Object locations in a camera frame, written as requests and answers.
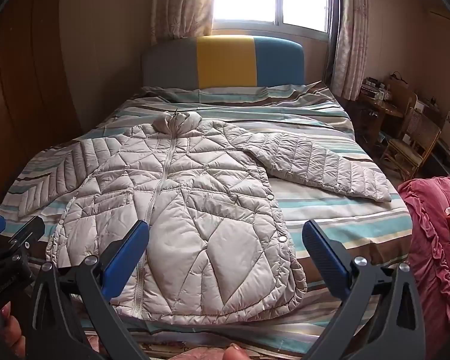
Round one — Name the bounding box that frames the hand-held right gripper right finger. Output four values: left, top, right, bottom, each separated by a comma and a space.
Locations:
302, 219, 428, 360

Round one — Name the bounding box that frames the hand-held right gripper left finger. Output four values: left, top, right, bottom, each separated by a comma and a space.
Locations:
26, 220, 151, 360

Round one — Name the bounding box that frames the grey quilted down jacket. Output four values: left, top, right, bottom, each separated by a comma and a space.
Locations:
17, 112, 394, 325

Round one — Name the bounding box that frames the person's left hand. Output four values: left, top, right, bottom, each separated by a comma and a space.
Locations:
0, 302, 26, 359

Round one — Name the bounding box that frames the person's right hand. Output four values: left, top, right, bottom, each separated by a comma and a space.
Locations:
224, 344, 253, 360

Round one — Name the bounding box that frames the pink ruffled blanket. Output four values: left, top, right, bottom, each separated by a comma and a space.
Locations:
397, 169, 450, 342

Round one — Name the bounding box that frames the striped bed sheet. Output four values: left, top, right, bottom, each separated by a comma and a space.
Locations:
0, 80, 415, 346

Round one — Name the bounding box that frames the wooden rattan chair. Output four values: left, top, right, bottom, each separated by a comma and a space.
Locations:
380, 107, 441, 181

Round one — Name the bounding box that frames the wooden wardrobe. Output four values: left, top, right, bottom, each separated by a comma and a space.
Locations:
0, 0, 84, 211

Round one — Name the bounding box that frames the cluttered wooden desk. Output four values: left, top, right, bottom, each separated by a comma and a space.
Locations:
354, 71, 417, 121

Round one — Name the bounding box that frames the grey yellow blue headboard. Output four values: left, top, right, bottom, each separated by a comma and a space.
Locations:
140, 34, 305, 90

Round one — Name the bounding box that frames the floral beige curtain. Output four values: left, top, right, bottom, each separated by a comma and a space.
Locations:
150, 0, 216, 46
332, 0, 372, 100

